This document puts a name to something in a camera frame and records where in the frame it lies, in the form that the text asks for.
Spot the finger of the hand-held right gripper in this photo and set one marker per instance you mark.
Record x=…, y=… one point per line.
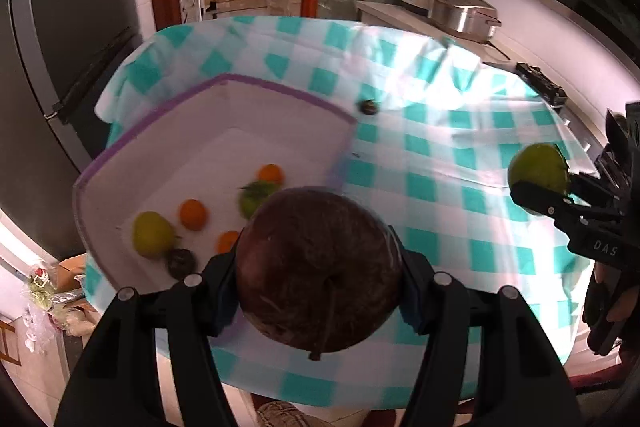
x=590, y=189
x=545, y=202

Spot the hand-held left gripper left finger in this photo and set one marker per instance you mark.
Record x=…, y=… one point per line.
x=225, y=302

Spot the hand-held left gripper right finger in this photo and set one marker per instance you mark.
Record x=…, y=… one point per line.
x=410, y=307

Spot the green pear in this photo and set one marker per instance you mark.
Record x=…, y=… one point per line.
x=152, y=233
x=540, y=167

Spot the dark brown round fruit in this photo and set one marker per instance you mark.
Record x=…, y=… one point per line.
x=180, y=263

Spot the orange tangerine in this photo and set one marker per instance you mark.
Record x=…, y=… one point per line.
x=270, y=173
x=193, y=214
x=228, y=242

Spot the dark red apple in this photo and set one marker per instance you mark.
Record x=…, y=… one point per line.
x=315, y=267

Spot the green tomato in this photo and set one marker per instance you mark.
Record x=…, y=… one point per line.
x=252, y=202

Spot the white purple-rimmed storage bin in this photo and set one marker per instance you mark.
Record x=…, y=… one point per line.
x=200, y=122

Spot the person's right hand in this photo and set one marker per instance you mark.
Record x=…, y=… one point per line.
x=627, y=302

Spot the teal white checked tablecloth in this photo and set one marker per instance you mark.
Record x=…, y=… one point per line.
x=450, y=147

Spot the black metal appliance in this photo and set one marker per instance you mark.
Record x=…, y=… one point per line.
x=542, y=84

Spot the beige woven object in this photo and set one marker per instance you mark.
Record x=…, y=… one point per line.
x=280, y=414

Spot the plastic bag of vegetables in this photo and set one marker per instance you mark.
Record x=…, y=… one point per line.
x=40, y=297

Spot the small dark shrivelled fruit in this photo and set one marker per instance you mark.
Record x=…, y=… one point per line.
x=369, y=107

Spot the steel electric cooker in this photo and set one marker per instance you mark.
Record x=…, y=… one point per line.
x=462, y=14

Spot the dark grey refrigerator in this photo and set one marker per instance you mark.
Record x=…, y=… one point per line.
x=75, y=7

